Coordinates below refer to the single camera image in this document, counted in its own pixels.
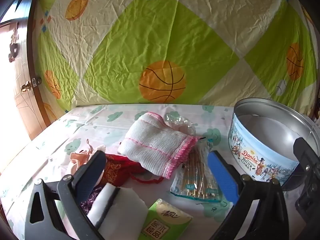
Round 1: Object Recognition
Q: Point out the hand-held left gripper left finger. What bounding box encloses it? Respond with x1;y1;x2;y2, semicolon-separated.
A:
24;150;108;240

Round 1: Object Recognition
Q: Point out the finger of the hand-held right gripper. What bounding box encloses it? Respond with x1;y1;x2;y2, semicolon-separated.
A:
293;137;320;220

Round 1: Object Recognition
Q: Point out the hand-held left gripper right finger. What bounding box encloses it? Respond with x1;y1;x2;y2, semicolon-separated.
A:
207;151;288;240

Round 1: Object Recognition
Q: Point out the peach fabric piece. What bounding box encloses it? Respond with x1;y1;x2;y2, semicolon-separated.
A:
69;139;105;178

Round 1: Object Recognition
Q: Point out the purple embroidered pouch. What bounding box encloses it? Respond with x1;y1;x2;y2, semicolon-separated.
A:
79;186;102;213

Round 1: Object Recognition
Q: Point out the red embroidered pouch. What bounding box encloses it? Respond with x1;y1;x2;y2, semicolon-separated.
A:
104;154;164;184

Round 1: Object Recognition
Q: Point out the round cookie tin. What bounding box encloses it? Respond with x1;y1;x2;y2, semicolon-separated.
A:
229;98;320;189

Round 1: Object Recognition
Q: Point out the clear plastic bag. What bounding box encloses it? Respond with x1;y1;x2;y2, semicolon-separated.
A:
165;112;197;138

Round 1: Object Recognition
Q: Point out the green tissue pack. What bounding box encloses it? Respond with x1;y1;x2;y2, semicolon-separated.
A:
136;199;193;240

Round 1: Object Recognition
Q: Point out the white towel pink trim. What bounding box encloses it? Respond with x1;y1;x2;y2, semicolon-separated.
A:
118;112;195;179

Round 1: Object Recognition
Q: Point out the pack of wooden sticks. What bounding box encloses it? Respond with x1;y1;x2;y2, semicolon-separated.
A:
170;137;223;202

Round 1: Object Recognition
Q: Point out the cloud print bed sheet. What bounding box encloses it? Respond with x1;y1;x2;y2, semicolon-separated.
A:
0;104;320;240

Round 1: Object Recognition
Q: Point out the wooden door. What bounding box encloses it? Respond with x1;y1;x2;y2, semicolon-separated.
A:
0;0;65;140

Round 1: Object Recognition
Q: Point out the hanging door ornament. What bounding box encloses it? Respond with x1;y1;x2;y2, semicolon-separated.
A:
9;22;20;63

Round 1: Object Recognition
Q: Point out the ball print hanging sheet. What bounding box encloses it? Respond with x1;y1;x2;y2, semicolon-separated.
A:
32;0;318;120

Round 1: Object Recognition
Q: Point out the brass door handle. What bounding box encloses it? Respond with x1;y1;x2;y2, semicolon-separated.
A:
21;77;42;92

